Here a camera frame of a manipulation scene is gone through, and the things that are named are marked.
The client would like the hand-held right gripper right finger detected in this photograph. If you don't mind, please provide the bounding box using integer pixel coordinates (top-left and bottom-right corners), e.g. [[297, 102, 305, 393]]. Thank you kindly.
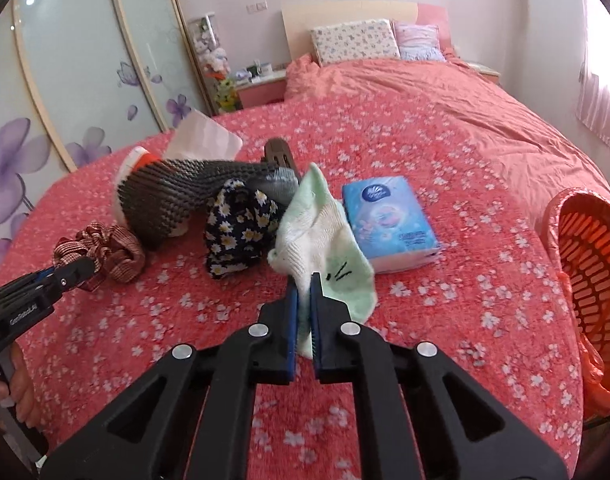
[[310, 272, 568, 480]]

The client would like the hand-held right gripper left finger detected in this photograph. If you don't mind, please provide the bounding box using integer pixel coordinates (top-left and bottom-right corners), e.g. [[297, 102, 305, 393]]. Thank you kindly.
[[40, 277, 301, 480]]

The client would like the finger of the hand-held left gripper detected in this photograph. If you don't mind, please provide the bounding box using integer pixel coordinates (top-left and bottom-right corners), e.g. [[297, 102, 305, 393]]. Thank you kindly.
[[35, 258, 97, 306], [15, 267, 56, 295]]

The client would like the brown plaid scrunchie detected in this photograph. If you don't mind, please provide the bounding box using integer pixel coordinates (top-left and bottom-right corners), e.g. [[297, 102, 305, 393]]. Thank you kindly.
[[52, 224, 147, 292]]

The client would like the light green sock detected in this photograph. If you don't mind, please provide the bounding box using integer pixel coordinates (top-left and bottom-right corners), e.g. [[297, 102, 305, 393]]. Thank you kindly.
[[267, 162, 376, 361]]

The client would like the grey patterned sock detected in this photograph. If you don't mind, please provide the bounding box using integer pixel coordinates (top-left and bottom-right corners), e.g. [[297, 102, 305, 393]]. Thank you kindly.
[[112, 146, 301, 251]]

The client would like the dark daisy print sock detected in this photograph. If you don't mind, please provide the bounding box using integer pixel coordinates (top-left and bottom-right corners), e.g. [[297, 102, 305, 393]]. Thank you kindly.
[[203, 178, 281, 278]]

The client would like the blue tissue packet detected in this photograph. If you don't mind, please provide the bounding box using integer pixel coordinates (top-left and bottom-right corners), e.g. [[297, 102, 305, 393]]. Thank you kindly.
[[341, 176, 442, 275]]

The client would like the brown hair clip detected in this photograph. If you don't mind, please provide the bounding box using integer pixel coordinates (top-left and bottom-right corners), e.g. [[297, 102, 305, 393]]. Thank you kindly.
[[263, 137, 297, 173]]

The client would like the white paper tissue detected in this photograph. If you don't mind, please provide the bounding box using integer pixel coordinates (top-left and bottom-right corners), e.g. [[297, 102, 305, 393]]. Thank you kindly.
[[163, 111, 244, 162]]

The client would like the orange plastic basket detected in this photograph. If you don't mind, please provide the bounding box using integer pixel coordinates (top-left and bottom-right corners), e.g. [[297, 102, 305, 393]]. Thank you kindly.
[[542, 187, 610, 423]]

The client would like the person's left hand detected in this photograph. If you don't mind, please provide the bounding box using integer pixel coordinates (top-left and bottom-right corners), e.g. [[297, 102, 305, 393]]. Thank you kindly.
[[0, 342, 38, 428]]

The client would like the red floral bedspread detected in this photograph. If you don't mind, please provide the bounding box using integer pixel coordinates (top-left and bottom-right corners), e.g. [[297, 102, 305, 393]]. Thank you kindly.
[[0, 97, 586, 480]]

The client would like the wardrobe with purple flower doors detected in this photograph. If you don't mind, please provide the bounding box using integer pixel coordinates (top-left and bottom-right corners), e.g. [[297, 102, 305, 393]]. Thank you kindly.
[[0, 0, 216, 271]]

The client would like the pink and white nightstand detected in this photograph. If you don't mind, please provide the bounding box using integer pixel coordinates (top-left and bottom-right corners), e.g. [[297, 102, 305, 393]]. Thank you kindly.
[[235, 70, 288, 109]]

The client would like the clear tube of plush toys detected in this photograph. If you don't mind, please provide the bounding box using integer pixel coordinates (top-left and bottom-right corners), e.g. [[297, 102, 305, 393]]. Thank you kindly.
[[187, 12, 236, 113]]

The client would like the orange duvet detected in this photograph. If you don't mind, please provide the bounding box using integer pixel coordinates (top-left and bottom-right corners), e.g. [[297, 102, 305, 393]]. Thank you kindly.
[[284, 55, 610, 241]]

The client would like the floral print pillow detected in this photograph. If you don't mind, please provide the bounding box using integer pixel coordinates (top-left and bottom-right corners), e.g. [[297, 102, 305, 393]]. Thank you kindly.
[[310, 18, 402, 67]]

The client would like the pink striped pillow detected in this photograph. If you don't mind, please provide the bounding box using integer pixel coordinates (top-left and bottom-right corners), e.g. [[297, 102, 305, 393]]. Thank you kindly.
[[392, 21, 447, 62]]

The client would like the beige bedside table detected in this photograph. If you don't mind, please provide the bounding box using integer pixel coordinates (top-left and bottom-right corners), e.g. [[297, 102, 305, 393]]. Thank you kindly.
[[465, 61, 500, 85]]

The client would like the beige and pink headboard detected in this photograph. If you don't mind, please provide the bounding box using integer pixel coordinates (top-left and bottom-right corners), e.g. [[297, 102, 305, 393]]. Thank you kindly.
[[281, 1, 451, 66]]

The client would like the pink curtain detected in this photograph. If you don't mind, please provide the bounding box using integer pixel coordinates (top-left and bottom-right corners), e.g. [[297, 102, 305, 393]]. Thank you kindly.
[[577, 0, 610, 151]]

